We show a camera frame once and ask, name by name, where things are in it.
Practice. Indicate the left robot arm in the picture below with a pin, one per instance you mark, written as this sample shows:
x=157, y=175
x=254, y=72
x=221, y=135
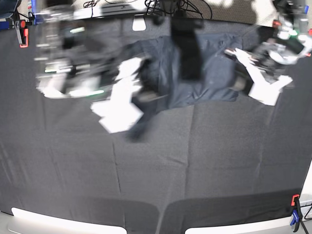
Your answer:
x=292, y=23

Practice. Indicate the dark navy t-shirt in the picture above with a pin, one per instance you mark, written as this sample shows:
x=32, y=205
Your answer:
x=182, y=71

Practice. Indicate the red black clamp left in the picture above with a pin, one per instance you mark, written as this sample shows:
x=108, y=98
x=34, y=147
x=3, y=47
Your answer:
x=22, y=33

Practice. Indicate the white mount plate top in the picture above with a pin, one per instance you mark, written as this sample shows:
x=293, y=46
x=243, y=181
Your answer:
x=139, y=23

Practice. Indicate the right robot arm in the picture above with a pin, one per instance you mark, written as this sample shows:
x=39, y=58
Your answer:
x=63, y=36

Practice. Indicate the blue orange clamp bottom right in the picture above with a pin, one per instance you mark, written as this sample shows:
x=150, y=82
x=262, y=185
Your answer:
x=297, y=217

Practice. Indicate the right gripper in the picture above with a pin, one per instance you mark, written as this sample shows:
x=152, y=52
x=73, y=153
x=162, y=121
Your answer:
x=114, y=81

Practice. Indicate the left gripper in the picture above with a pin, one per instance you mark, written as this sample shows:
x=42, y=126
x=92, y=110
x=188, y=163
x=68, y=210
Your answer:
x=271, y=60

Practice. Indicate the blue clamp top left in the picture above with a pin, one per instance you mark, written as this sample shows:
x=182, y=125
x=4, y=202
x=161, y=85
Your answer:
x=34, y=8

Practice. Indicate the black table cover cloth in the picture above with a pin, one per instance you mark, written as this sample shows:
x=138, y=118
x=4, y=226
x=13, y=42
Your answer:
x=216, y=163

